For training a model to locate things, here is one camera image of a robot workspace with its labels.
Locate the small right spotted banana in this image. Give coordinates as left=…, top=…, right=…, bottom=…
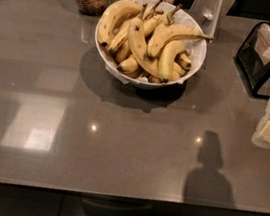
left=175, top=53, right=192, bottom=71

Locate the short upright yellow banana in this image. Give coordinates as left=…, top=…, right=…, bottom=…
left=157, top=40, right=185, bottom=83

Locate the white bowl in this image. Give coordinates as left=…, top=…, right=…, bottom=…
left=88, top=0, right=214, bottom=99

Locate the small bottom left banana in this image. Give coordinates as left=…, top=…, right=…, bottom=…
left=117, top=56, right=139, bottom=74

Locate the long central yellow banana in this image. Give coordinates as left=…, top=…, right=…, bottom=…
left=127, top=3, right=159, bottom=78

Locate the left curved yellow banana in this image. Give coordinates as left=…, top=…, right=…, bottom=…
left=97, top=0, right=141, bottom=46

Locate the white metal stand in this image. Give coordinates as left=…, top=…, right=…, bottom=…
left=189, top=0, right=236, bottom=37

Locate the black wire napkin holder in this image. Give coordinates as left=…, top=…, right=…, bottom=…
left=234, top=22, right=270, bottom=100

